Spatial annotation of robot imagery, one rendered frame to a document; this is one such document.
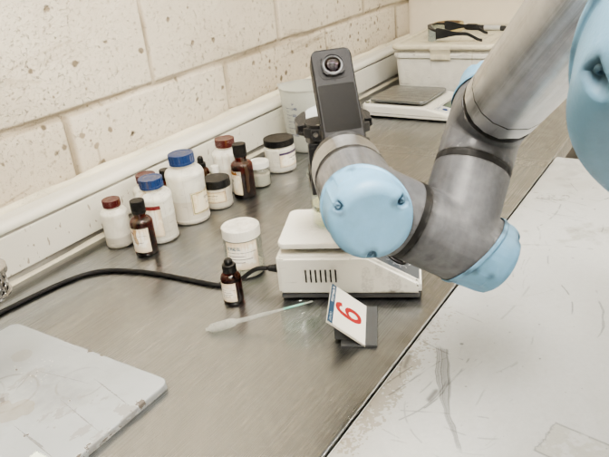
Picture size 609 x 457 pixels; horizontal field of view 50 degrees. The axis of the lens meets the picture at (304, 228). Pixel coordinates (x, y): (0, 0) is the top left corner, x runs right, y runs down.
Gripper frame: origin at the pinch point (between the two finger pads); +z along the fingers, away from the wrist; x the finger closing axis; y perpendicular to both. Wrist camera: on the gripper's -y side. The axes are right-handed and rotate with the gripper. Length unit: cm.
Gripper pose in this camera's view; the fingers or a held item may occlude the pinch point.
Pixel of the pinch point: (325, 105)
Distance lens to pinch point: 87.8
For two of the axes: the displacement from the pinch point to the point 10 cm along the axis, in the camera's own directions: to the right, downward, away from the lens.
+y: 0.9, 9.1, 4.0
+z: -0.7, -3.9, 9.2
